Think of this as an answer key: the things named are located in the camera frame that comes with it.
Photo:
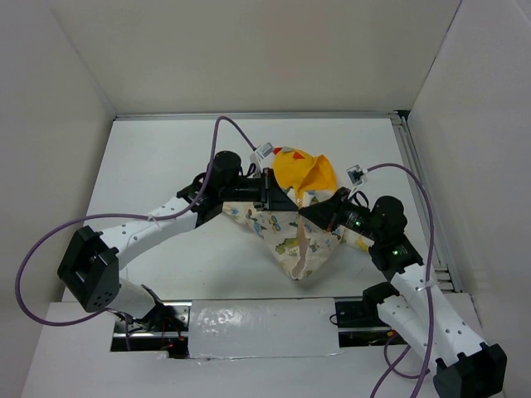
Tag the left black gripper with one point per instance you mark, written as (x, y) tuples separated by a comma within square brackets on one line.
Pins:
[(270, 196)]

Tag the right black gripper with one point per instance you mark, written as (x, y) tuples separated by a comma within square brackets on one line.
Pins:
[(325, 212)]

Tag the dinosaur print yellow-lined jacket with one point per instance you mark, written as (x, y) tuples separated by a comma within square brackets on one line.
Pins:
[(297, 244)]

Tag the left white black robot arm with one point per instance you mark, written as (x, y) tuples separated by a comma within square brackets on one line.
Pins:
[(93, 260)]

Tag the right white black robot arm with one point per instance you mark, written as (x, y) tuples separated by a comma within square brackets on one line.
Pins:
[(458, 360)]

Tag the white tape sheet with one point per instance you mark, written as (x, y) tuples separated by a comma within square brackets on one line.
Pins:
[(270, 328)]

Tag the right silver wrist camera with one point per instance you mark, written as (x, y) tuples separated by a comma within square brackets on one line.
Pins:
[(357, 177)]

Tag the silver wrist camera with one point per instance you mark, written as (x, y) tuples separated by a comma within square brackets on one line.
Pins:
[(357, 177), (264, 152)]

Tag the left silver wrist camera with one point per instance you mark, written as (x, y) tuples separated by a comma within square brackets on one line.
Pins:
[(264, 152)]

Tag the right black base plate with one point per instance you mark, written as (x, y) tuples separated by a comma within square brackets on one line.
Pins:
[(358, 323)]

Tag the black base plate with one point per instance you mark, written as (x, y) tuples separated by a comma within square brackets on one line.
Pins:
[(167, 333), (358, 323)]

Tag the aluminium frame rail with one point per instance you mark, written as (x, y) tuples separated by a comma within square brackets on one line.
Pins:
[(148, 158)]

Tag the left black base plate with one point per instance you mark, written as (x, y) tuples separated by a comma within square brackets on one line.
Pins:
[(167, 333)]

